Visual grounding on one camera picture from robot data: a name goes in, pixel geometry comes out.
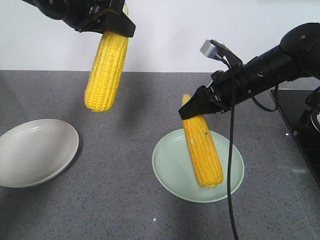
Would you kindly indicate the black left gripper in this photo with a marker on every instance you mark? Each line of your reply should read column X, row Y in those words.
column 89, row 15

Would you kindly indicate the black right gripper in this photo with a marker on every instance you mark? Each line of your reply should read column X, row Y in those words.
column 236, row 85

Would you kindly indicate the corn cob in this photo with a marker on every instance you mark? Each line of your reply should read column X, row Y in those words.
column 106, row 72
column 203, row 153

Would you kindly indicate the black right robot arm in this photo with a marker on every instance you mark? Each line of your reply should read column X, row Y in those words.
column 296, row 56

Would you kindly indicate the black glass gas stove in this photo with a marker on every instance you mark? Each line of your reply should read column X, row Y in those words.
column 303, row 122

